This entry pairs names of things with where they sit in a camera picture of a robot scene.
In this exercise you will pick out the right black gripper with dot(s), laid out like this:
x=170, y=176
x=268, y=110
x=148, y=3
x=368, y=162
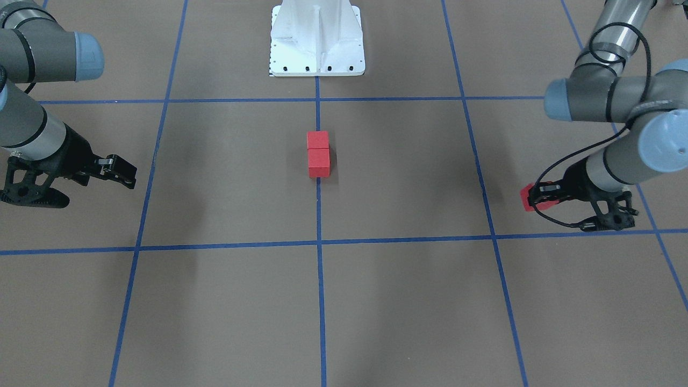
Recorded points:
x=77, y=155

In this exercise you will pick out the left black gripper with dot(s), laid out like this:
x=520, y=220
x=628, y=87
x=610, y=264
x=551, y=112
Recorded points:
x=573, y=181

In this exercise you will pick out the red wooden cube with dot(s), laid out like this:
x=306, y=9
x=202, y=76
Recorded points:
x=529, y=203
x=318, y=162

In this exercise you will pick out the red wooden cube carried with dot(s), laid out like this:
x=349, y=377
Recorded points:
x=317, y=140

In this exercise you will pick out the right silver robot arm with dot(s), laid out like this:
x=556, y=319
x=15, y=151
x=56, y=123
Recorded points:
x=39, y=51

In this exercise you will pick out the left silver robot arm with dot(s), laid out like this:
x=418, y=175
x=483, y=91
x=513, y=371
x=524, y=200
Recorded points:
x=651, y=107

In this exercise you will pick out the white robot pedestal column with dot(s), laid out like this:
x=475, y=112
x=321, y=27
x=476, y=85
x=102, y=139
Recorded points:
x=316, y=39

